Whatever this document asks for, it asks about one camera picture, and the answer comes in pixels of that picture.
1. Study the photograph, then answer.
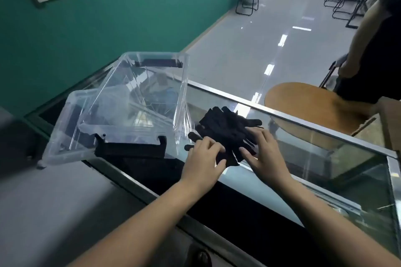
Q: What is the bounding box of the person's left hand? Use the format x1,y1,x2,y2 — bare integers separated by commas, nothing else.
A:
179,136,227,196

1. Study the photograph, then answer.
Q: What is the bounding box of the person's right hand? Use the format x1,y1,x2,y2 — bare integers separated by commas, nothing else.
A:
239,126,294,189

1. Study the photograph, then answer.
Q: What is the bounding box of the clear plastic box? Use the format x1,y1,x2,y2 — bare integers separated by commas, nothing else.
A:
76,52,191,160

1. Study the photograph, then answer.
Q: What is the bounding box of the clear plastic lid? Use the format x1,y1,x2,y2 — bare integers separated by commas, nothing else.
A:
37,90,104,169

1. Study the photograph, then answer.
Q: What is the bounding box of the person's right forearm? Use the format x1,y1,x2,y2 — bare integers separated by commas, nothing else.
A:
269,176,401,267

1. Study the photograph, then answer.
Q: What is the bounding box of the person's left forearm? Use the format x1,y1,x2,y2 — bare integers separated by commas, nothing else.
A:
67,181,204,267

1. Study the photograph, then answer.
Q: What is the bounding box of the glass display case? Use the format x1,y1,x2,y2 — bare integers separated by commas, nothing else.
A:
24,66,401,267

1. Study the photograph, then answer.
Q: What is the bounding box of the round wooden table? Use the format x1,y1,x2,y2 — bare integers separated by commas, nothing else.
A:
264,82,378,151

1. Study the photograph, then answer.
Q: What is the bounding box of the black chair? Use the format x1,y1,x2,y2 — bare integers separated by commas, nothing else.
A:
319,60,342,89

